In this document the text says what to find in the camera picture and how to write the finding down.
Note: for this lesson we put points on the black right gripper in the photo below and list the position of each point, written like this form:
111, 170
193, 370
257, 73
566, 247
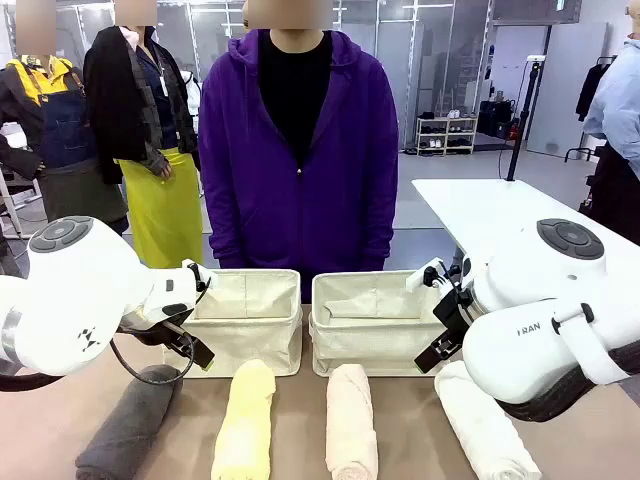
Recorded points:
455, 310

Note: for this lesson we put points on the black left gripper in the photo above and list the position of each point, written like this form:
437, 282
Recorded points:
160, 332

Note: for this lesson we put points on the white towel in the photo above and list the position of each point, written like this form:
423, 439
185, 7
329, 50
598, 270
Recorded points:
480, 430

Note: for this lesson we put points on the grey towel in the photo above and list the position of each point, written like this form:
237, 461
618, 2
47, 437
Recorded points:
130, 425

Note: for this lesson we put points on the pink towel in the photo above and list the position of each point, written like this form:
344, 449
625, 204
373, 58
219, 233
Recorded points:
350, 420

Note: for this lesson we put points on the person's left forearm purple sleeve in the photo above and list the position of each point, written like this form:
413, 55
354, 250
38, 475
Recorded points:
380, 230

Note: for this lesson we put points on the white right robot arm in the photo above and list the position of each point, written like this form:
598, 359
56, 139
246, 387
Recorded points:
530, 295

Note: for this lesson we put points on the person's right forearm purple sleeve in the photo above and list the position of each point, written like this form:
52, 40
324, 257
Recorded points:
220, 230

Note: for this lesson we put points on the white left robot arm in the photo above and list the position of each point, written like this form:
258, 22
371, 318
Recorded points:
75, 300

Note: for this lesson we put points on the cream fabric basket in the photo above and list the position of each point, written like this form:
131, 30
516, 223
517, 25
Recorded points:
370, 340
250, 330

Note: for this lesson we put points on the yellow rolled towel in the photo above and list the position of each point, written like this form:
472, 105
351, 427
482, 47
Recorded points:
245, 425

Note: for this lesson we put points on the white folding table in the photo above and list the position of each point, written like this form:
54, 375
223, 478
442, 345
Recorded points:
480, 210

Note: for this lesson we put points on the person with yellow-green apron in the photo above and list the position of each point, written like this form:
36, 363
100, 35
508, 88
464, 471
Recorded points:
160, 200

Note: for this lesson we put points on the person in purple hoodie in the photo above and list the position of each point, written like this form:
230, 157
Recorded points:
300, 200

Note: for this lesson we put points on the wooden shoe rack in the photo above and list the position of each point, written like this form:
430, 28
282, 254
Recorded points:
446, 135

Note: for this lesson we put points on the white shoes pair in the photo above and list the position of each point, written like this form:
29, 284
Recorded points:
454, 114

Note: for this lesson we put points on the black luggage bag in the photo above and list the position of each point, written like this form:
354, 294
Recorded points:
495, 117

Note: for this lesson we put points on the person with denim apron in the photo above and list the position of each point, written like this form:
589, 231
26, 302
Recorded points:
65, 135

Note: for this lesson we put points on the person in light blue shirt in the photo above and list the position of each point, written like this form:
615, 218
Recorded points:
617, 115

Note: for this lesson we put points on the black hanging garment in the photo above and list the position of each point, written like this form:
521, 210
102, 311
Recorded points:
592, 90

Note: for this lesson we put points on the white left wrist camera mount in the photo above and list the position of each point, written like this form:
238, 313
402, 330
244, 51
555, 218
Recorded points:
209, 281

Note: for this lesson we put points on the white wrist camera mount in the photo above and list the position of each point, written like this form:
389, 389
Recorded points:
422, 275
209, 281

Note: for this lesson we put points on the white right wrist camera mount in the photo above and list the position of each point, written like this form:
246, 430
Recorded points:
422, 275

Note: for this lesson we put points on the black camera stand pole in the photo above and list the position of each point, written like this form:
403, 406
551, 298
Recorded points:
522, 120

